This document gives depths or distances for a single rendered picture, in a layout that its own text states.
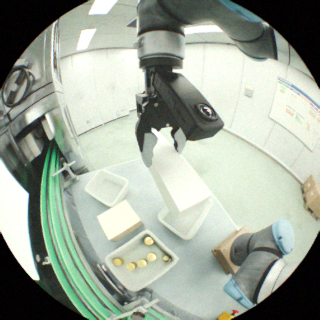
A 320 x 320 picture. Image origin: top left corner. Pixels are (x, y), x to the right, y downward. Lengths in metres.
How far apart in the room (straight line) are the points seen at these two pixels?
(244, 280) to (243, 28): 0.42
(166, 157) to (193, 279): 0.51
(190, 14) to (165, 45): 0.06
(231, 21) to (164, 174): 0.25
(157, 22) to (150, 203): 0.60
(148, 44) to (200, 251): 0.62
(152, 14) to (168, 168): 0.26
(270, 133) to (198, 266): 3.31
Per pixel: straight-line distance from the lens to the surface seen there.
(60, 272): 0.47
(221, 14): 0.16
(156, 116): 0.17
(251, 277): 0.31
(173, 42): 0.17
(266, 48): 0.24
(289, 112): 3.45
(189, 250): 0.52
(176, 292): 0.56
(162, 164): 0.21
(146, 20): 0.19
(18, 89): 0.82
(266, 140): 3.49
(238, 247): 0.47
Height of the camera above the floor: 1.26
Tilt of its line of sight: 43 degrees down
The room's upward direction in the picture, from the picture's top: straight up
